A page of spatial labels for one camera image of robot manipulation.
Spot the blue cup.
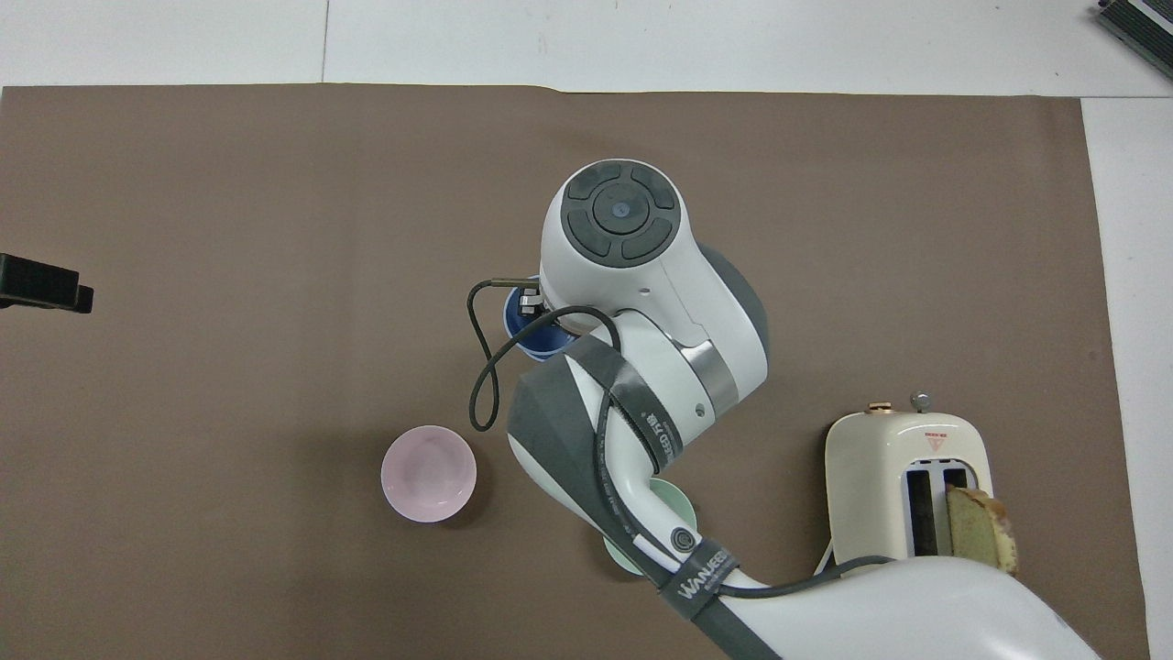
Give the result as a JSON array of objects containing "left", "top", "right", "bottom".
[{"left": 503, "top": 285, "right": 581, "bottom": 362}]

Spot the light green bowl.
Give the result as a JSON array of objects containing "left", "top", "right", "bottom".
[{"left": 601, "top": 477, "right": 698, "bottom": 578}]

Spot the pink bowl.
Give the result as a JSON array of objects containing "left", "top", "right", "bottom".
[{"left": 380, "top": 424, "right": 478, "bottom": 524}]

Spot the cream toaster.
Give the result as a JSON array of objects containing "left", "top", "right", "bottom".
[{"left": 824, "top": 392, "right": 996, "bottom": 577}]

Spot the slice of bread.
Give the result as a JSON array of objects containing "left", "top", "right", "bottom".
[{"left": 945, "top": 485, "right": 1020, "bottom": 577}]

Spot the dark ribbed box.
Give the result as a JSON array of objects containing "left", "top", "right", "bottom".
[{"left": 1094, "top": 0, "right": 1173, "bottom": 54}]

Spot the black cable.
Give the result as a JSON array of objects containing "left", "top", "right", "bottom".
[{"left": 466, "top": 275, "right": 897, "bottom": 602}]

